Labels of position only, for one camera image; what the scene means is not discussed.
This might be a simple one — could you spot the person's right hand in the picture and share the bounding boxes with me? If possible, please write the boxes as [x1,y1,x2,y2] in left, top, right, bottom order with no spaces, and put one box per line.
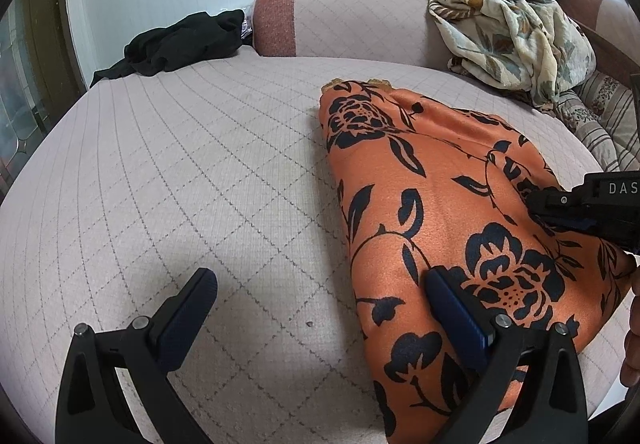
[620,254,640,390]

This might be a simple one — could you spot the pink bolster with red end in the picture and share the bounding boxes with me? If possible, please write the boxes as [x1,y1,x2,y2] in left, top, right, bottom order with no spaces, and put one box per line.
[251,0,551,104]

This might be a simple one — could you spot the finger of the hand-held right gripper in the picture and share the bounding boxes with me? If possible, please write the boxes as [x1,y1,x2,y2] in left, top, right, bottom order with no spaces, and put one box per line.
[527,188,601,235]

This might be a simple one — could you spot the clear plastic wrapper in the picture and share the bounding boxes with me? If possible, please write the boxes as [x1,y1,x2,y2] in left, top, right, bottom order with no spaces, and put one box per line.
[239,6,257,44]

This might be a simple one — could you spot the orange black floral garment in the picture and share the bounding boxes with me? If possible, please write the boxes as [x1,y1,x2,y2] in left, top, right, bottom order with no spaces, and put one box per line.
[319,78,638,444]

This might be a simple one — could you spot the striped pillow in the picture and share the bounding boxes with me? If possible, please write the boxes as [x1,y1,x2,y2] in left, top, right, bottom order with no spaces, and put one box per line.
[552,71,640,175]

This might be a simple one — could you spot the cream floral cloth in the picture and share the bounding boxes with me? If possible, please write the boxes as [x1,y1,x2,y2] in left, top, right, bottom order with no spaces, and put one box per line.
[427,0,598,107]

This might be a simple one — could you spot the dark wooden glass-pane door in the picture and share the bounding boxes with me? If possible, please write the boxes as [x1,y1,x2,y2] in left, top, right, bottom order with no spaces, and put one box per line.
[0,0,71,195]

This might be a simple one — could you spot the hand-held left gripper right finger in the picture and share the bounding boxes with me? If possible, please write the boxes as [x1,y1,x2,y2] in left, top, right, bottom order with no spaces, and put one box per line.
[424,266,590,444]

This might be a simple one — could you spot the brown wooden headboard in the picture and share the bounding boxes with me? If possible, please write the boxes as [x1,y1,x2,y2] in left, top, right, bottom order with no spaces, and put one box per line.
[557,0,640,79]

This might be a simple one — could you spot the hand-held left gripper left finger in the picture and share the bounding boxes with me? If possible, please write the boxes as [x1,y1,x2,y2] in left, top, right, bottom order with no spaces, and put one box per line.
[55,268,218,444]

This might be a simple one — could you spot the pink quilted bed mattress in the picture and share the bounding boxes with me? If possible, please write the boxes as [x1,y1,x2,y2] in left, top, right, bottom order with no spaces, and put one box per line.
[0,56,640,444]

